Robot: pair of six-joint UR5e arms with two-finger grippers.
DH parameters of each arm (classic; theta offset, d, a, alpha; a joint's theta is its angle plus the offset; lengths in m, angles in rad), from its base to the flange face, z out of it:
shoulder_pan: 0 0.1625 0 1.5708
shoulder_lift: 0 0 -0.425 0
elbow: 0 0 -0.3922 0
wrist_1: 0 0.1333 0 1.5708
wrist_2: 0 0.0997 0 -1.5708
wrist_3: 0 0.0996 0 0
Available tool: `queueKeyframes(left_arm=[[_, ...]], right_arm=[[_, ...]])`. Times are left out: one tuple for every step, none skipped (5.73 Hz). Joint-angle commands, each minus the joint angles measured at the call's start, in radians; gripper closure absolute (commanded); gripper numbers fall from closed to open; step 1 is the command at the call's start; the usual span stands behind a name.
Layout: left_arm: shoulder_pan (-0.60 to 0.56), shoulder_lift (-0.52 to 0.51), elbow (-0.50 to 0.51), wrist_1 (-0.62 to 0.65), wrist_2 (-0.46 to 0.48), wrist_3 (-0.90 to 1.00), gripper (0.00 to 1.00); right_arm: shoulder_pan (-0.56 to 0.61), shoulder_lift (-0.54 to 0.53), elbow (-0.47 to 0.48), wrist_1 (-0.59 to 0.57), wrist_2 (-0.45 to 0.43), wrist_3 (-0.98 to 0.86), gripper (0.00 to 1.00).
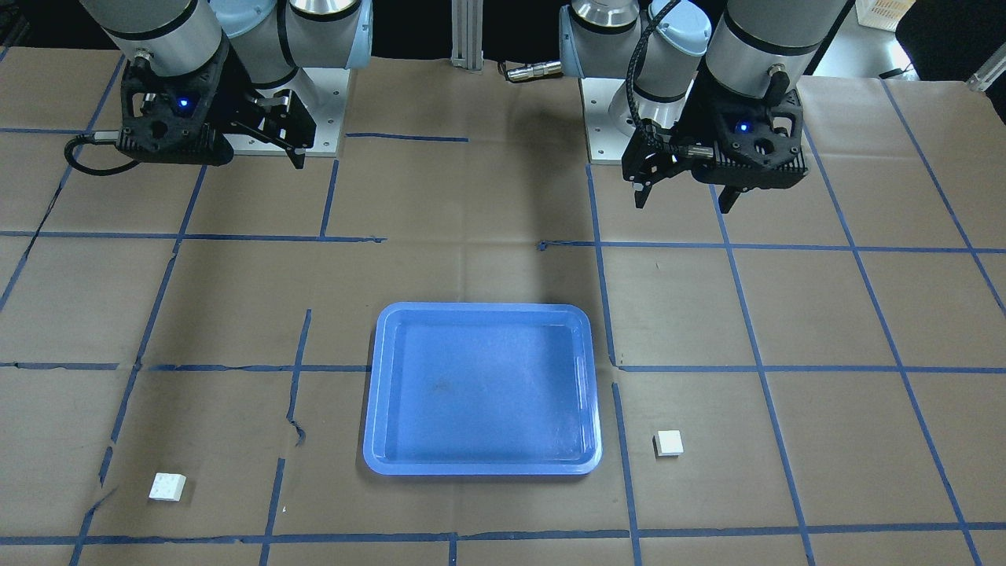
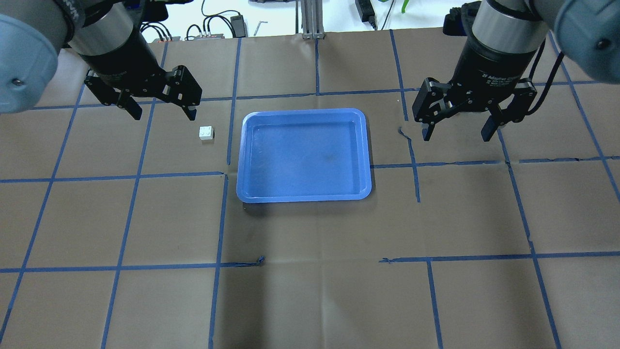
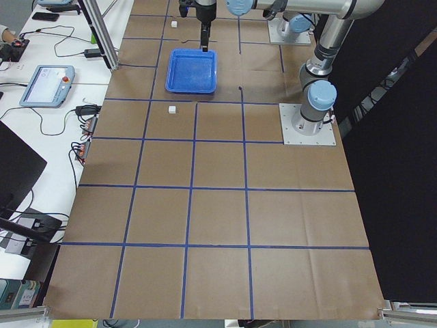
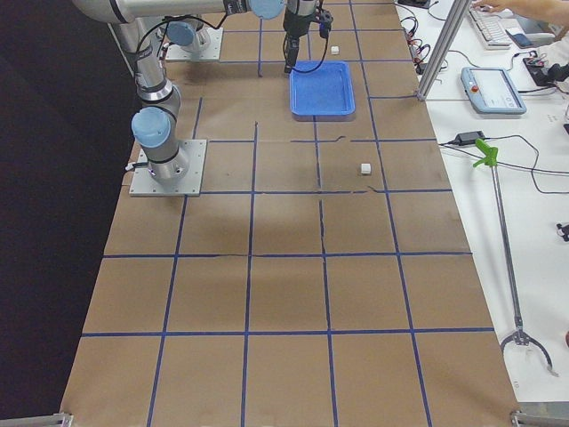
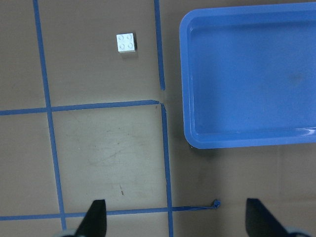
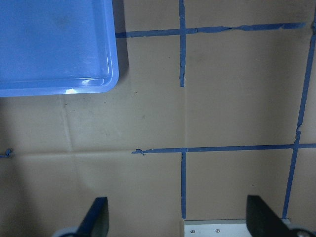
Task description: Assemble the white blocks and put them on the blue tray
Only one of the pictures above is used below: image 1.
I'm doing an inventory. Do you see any aluminium frame post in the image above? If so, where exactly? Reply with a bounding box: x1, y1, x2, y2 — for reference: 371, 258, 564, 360
450, 0, 484, 74

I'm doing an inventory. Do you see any blue plastic tray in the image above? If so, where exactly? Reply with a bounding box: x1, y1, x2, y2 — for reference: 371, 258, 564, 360
362, 302, 604, 476

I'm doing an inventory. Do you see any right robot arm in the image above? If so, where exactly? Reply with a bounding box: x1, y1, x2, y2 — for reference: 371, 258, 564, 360
64, 1, 373, 169

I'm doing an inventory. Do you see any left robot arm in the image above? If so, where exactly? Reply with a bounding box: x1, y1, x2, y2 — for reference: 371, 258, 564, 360
558, 1, 844, 214

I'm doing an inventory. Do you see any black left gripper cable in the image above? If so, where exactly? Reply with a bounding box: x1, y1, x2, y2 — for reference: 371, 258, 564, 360
626, 0, 681, 142

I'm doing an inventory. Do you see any white block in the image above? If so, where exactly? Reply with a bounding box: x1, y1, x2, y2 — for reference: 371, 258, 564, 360
653, 429, 684, 458
148, 471, 187, 502

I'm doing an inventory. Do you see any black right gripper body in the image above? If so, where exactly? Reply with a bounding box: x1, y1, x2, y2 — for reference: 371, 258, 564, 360
116, 37, 316, 166

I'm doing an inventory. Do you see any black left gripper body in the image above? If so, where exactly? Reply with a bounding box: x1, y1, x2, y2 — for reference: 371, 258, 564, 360
622, 69, 808, 189

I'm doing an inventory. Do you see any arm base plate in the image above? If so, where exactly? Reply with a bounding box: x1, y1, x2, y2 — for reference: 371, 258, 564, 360
578, 78, 633, 165
259, 68, 355, 157

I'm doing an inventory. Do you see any silver cylindrical connector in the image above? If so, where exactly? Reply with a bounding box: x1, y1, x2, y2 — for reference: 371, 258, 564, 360
500, 61, 563, 83

